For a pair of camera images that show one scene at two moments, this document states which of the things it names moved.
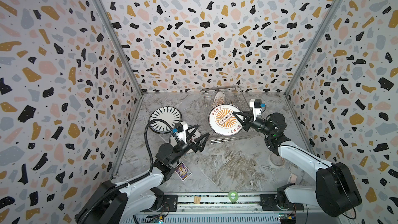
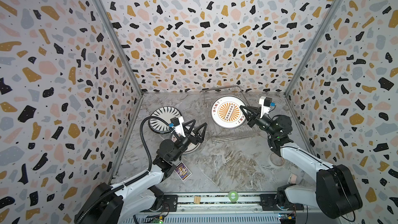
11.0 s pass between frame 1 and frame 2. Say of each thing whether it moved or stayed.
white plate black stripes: stayed
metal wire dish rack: stayed
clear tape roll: stayed
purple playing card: stayed
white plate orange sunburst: moved
